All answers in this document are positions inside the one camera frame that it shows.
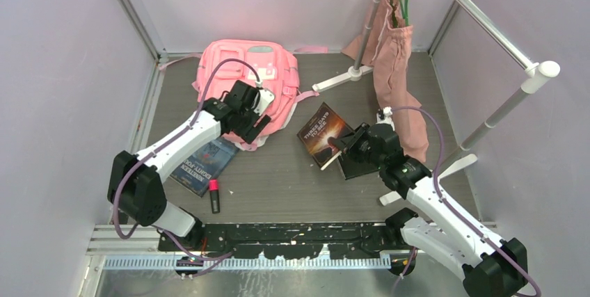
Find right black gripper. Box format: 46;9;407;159
332;122;385;170

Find Three Days to See book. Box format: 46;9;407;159
297;102;353;170

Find Moon and Sixpence book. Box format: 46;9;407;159
337;152;378;180

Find pink student backpack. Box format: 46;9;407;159
192;39;320;152

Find Nineteen Eighty-Four blue book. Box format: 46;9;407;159
170;138;239;197

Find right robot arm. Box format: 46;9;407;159
328;123;529;296

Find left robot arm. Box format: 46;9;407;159
107;81;276;250

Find pink capped black marker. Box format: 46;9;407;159
209;179;221;214

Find pink hanging trousers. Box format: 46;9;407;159
361;0;429;163

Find white metal clothes rack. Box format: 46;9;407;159
311;0;561;178

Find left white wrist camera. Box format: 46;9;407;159
254;84;275;115

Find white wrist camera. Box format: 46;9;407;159
375;106;395;131
254;84;275;115

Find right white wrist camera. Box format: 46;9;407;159
375;106;395;131

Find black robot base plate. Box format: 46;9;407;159
180;222;413;260

